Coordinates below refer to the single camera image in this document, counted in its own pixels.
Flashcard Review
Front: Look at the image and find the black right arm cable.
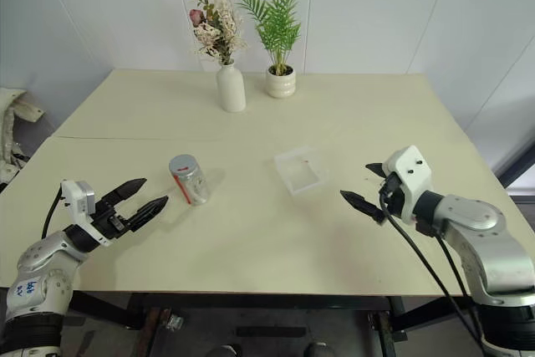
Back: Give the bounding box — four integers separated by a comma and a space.
378, 181, 490, 357
432, 231, 486, 345

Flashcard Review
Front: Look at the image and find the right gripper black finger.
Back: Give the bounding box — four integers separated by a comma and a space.
364, 161, 392, 181
339, 189, 388, 225

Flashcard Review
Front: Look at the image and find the black metal table frame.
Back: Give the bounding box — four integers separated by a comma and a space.
69, 292, 409, 357

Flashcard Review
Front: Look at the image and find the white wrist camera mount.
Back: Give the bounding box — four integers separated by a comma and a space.
59, 180, 114, 248
383, 145, 434, 224

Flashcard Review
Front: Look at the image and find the dark grey door frame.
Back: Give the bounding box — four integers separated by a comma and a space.
492, 133, 535, 207

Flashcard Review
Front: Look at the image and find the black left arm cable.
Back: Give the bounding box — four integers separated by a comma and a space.
40, 186, 67, 242

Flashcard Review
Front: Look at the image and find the white ribbed plant pot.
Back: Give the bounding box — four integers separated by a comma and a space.
266, 64, 297, 99

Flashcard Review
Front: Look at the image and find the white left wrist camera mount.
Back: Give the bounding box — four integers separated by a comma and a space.
59, 180, 114, 248

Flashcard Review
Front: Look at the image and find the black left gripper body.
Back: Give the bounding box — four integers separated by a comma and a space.
89, 193, 140, 242

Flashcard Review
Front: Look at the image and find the dried flower bouquet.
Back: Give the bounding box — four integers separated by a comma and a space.
178, 0, 248, 68

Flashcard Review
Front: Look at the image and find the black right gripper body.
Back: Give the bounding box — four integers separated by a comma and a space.
378, 173, 414, 222

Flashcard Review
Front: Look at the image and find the green palm plant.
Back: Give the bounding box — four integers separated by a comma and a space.
233, 0, 303, 76

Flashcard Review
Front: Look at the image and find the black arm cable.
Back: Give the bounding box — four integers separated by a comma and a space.
40, 186, 67, 242
432, 231, 486, 345
378, 181, 490, 357

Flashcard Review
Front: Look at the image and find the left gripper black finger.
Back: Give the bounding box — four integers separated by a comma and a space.
124, 195, 171, 233
104, 177, 149, 207

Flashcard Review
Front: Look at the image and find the clear jar with grey lid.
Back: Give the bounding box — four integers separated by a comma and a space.
171, 163, 215, 207

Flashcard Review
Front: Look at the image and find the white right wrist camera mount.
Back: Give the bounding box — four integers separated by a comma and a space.
383, 145, 434, 224

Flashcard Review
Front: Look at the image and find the grey ribbed jar lid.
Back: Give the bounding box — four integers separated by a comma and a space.
168, 155, 201, 179

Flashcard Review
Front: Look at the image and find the clear plastic tray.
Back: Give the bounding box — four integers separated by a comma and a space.
273, 144, 330, 196

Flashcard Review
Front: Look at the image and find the white ceramic vase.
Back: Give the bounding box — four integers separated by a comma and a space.
216, 59, 247, 114

